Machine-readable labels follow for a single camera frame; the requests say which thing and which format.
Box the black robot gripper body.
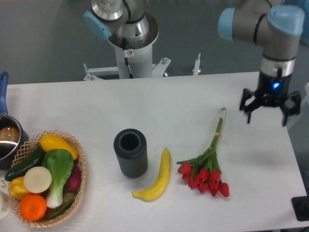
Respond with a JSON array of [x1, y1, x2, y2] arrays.
[[254, 72, 292, 107]]

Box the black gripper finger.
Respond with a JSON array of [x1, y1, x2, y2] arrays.
[[281, 91, 301, 126], [239, 88, 260, 124]]

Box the red tulip bouquet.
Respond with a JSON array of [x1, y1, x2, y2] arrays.
[[176, 107, 230, 197]]

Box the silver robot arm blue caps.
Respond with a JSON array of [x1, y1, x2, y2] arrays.
[[84, 0, 305, 123]]

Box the blue plastic bag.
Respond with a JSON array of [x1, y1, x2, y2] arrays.
[[299, 0, 309, 45]]

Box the black device at right edge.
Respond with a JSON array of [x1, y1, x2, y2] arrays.
[[291, 196, 309, 221]]

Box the dark grey ribbed vase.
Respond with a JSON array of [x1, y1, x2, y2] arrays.
[[113, 129, 148, 178]]

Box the yellow banana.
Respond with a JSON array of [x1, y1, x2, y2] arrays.
[[131, 148, 171, 202]]

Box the purple sweet potato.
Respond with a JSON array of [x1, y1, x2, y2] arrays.
[[66, 163, 82, 190]]

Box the green bok choy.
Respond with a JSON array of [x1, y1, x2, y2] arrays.
[[42, 149, 73, 209]]

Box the yellow squash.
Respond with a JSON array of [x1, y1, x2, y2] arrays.
[[40, 134, 78, 160]]

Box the woven wicker basket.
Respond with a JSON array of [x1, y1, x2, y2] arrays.
[[9, 130, 86, 228]]

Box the dark green cucumber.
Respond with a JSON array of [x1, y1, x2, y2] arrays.
[[4, 145, 46, 182]]

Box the green chili pepper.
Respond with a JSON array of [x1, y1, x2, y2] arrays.
[[45, 198, 75, 220]]

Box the white round onion slice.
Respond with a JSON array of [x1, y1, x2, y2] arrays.
[[24, 166, 52, 193]]

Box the orange fruit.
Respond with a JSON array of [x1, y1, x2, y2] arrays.
[[19, 194, 47, 221]]

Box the yellow bell pepper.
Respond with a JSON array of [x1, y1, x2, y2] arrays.
[[9, 176, 30, 200]]

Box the white object at left edge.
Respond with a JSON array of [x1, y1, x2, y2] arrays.
[[0, 180, 11, 220]]

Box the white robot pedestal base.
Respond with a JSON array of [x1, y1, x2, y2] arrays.
[[83, 12, 202, 82]]

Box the blue saucepan with handle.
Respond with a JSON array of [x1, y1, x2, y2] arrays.
[[0, 72, 28, 170]]

